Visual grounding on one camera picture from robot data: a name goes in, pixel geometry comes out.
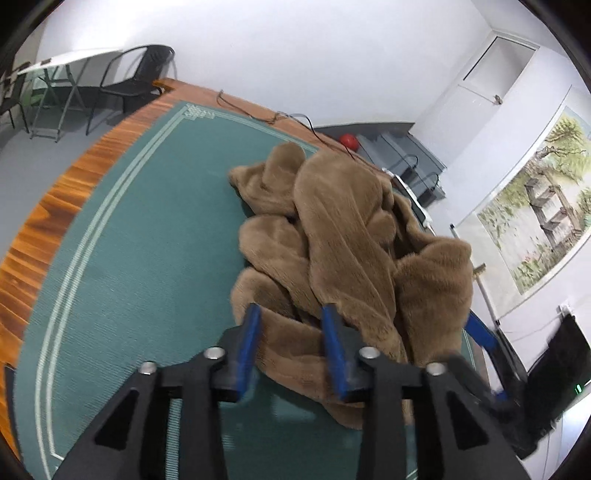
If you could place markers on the brown fleece garment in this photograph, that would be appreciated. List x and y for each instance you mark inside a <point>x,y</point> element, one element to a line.
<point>327,229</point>

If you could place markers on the black metal chair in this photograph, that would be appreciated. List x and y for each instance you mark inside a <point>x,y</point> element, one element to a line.
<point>154,58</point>

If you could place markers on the wooden ruler stick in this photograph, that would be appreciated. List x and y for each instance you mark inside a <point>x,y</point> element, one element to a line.
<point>479,269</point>

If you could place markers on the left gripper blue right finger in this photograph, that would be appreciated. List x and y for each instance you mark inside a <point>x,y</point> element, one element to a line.
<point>457,434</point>

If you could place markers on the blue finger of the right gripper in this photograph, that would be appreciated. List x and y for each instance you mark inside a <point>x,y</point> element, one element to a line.
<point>480,333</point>

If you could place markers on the red ball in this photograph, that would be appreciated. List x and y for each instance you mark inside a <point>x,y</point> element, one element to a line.
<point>350,142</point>

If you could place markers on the hanging scroll painting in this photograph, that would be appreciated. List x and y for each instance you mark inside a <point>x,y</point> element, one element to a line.
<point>537,219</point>

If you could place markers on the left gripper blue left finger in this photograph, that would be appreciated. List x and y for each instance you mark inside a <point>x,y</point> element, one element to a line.
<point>127,439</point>

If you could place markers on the white folding table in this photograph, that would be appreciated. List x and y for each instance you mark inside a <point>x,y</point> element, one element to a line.
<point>61,76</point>

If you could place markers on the green table mat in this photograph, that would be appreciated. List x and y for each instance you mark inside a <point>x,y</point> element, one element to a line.
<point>145,273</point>

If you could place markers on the black tracker camera box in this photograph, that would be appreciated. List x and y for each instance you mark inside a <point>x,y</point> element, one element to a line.
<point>559,374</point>

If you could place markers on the black power adapter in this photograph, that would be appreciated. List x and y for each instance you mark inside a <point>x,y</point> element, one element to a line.
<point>410,173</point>
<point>433,193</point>

